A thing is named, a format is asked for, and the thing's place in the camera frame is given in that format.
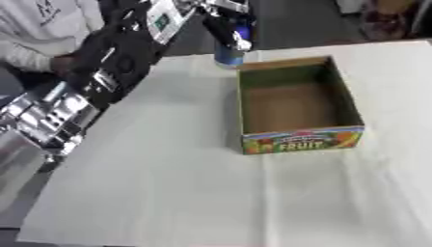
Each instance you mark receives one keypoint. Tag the person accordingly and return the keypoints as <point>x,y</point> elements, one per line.
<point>39,29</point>

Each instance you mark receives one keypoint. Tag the person's hand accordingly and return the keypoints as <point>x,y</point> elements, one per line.
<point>63,65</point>

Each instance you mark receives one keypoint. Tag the cardboard box with fruit print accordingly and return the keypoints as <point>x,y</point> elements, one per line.
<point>292,109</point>

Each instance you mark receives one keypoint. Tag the blue can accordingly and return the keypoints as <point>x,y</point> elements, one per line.
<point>228,59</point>

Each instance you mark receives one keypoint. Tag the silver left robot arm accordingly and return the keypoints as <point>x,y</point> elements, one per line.
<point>121,64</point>

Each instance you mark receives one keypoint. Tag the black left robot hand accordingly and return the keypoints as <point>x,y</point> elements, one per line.
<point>228,27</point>

